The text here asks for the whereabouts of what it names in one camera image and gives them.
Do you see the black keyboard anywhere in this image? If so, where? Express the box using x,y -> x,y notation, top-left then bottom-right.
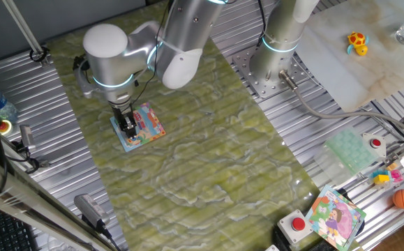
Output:
0,201 -> 41,251

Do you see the white box with red button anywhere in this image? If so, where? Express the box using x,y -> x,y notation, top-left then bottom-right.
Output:
361,132 -> 387,158

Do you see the white marble pattern board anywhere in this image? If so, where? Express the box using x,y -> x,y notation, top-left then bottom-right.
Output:
294,0 -> 404,113

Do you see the grey conduit cable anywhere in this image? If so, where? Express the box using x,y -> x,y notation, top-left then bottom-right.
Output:
278,68 -> 404,137

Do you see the green ice cube tray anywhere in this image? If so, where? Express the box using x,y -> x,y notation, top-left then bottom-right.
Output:
313,125 -> 380,184

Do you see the small grey camera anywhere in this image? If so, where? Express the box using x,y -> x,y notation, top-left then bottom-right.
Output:
18,124 -> 38,153

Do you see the large grey camera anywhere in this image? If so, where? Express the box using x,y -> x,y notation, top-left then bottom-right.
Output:
73,193 -> 112,234

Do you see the black cable loop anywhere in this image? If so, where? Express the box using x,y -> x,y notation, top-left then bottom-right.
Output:
29,46 -> 51,63

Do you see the wrist mounted camera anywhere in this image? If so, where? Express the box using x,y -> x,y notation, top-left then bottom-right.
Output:
72,55 -> 96,99

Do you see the yellow turtle toy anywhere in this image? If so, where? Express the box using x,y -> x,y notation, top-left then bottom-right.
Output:
346,31 -> 370,57

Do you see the aluminium pole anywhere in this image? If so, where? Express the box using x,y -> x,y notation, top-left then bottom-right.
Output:
1,0 -> 51,68

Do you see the round emergency stop button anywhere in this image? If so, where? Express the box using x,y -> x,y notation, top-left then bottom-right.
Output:
0,119 -> 13,137

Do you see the aluminium frame beam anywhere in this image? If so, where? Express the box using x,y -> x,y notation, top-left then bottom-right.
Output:
0,150 -> 118,251

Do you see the green marble pattern mat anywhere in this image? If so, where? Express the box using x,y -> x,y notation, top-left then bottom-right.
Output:
46,0 -> 363,251

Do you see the colourful bus puzzle board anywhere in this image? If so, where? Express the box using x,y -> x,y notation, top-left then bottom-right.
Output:
110,102 -> 167,153

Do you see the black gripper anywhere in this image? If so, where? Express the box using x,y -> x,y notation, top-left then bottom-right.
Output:
110,102 -> 138,140

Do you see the grey box with red button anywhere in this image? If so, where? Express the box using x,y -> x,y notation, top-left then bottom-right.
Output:
277,208 -> 315,245

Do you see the pink toy block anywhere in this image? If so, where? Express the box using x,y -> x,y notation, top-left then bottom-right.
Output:
389,169 -> 404,184

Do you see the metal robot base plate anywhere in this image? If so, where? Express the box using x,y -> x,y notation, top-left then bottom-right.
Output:
231,44 -> 315,100

